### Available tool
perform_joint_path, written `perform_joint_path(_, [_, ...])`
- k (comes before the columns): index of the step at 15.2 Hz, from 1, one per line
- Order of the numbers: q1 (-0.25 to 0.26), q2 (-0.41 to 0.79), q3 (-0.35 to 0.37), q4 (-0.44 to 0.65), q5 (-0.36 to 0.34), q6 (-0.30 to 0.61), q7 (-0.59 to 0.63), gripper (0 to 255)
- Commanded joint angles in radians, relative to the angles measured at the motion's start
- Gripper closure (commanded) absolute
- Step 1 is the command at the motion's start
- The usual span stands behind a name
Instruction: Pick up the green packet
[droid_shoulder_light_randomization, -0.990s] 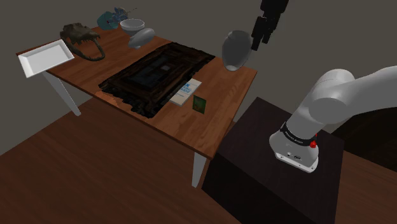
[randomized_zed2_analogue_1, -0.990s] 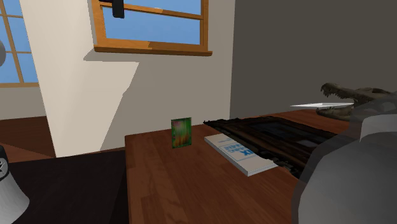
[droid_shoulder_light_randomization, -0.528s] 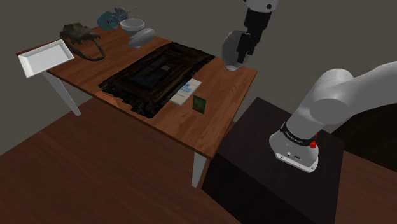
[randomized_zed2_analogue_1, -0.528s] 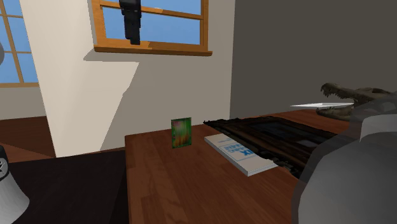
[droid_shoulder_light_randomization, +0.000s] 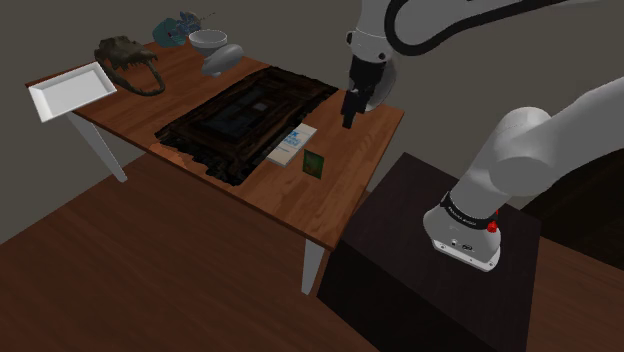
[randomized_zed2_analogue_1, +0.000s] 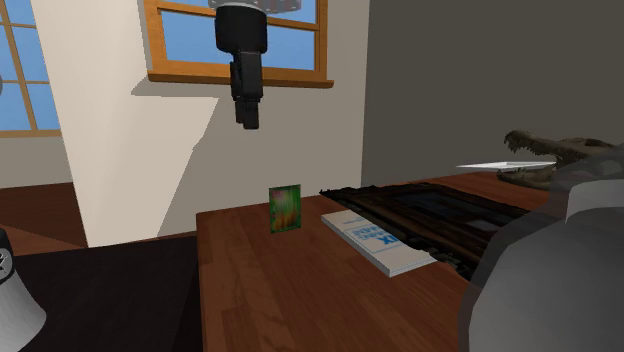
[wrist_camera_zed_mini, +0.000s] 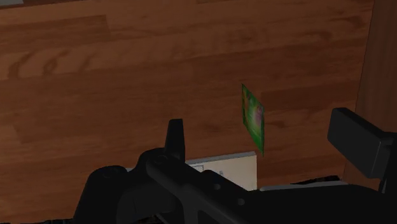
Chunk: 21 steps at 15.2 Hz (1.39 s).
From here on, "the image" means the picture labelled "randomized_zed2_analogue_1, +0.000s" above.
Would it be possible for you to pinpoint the green standing box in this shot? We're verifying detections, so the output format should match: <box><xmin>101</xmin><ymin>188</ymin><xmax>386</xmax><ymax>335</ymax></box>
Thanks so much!
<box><xmin>268</xmin><ymin>183</ymin><xmax>303</xmax><ymax>235</ymax></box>

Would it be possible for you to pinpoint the brown crocodile skull figure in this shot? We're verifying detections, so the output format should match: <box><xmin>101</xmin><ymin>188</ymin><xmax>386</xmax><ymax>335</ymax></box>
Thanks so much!
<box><xmin>496</xmin><ymin>128</ymin><xmax>618</xmax><ymax>192</ymax></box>

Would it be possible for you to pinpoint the wooden framed window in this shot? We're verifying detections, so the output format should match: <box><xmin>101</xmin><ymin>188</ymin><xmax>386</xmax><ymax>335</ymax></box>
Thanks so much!
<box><xmin>0</xmin><ymin>0</ymin><xmax>63</xmax><ymax>140</ymax></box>
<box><xmin>143</xmin><ymin>0</ymin><xmax>336</xmax><ymax>90</ymax></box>

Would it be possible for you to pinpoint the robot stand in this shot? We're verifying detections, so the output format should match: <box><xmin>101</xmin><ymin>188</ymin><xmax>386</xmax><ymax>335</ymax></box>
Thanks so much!
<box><xmin>8</xmin><ymin>235</ymin><xmax>204</xmax><ymax>352</ymax></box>

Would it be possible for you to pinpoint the brown wooden table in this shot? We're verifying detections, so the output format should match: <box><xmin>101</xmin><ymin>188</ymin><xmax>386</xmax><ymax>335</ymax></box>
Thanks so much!
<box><xmin>195</xmin><ymin>170</ymin><xmax>555</xmax><ymax>352</ymax></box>

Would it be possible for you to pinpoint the dark flat picture frame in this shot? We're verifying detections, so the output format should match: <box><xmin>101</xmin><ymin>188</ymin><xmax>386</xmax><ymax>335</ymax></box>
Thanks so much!
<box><xmin>318</xmin><ymin>181</ymin><xmax>531</xmax><ymax>282</ymax></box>

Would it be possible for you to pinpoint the white book with blue print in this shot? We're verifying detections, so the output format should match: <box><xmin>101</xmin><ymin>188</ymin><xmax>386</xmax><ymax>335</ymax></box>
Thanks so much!
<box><xmin>320</xmin><ymin>208</ymin><xmax>438</xmax><ymax>279</ymax></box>

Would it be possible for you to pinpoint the large grey rounded object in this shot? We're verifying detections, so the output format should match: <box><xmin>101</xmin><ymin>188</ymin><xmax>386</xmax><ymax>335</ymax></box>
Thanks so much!
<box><xmin>457</xmin><ymin>145</ymin><xmax>624</xmax><ymax>352</ymax></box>

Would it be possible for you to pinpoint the white flat thin sheet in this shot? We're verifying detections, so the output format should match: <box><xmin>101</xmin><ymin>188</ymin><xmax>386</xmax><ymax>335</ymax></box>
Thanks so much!
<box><xmin>455</xmin><ymin>160</ymin><xmax>558</xmax><ymax>172</ymax></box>

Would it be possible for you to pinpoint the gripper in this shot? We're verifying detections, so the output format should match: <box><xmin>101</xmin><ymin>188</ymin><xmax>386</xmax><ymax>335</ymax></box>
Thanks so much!
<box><xmin>214</xmin><ymin>4</ymin><xmax>269</xmax><ymax>131</ymax></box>

